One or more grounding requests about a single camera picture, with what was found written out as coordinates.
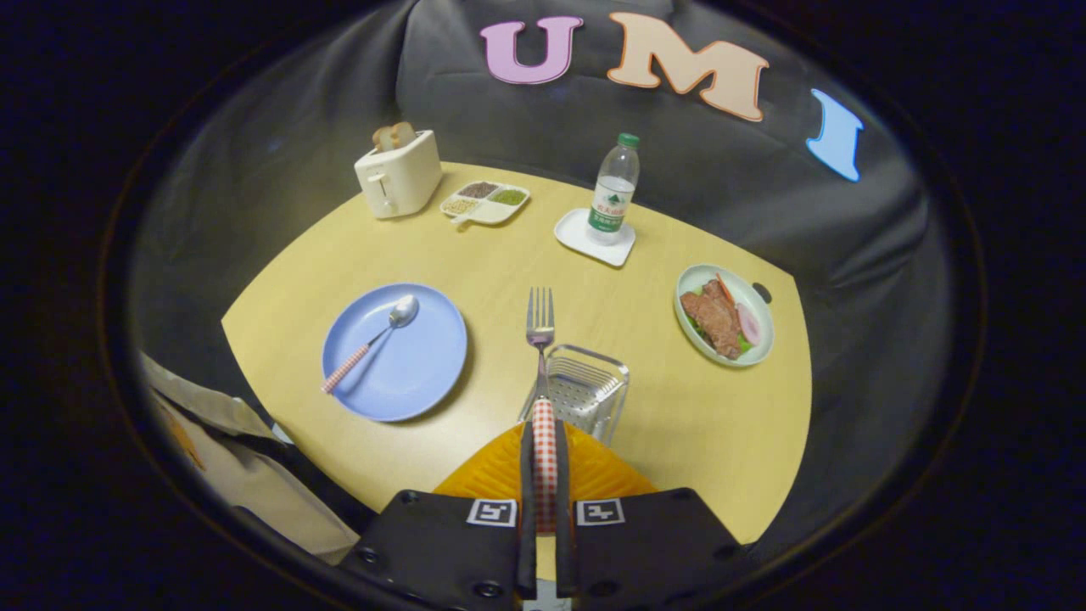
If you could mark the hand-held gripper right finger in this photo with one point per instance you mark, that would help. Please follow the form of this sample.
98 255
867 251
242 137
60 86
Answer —
563 509

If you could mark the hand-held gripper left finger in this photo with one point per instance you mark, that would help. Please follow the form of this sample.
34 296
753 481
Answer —
528 509

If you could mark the clear plastic cutlery container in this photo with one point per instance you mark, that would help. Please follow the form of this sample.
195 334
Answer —
594 390

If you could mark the blue plate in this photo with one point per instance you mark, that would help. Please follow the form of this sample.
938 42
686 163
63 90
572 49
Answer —
416 365

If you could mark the pale green bowl of meat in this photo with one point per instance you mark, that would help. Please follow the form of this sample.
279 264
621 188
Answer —
717 322

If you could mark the white square coaster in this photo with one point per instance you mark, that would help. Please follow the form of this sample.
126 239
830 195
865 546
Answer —
575 233

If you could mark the white divided grain dish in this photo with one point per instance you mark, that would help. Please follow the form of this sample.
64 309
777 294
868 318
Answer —
492 210

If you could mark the clear water bottle green cap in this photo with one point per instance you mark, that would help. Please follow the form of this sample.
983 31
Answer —
612 199

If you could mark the white toaster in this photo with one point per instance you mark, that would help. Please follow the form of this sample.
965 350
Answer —
407 182

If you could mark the black backdrop cloth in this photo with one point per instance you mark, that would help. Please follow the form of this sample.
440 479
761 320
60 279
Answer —
721 170

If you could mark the toast slice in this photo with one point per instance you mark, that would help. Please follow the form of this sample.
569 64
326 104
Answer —
405 134
383 140

